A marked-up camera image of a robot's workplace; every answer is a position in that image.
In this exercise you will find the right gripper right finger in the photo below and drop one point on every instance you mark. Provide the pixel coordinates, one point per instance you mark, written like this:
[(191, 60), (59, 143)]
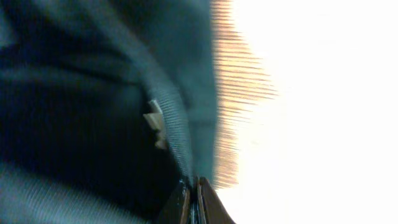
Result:
[(210, 207)]

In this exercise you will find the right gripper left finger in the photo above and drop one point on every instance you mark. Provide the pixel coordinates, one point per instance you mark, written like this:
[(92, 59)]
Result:
[(177, 208)]

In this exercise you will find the black polo shirt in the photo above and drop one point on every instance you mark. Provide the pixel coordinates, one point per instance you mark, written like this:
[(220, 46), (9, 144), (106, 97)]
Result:
[(106, 107)]

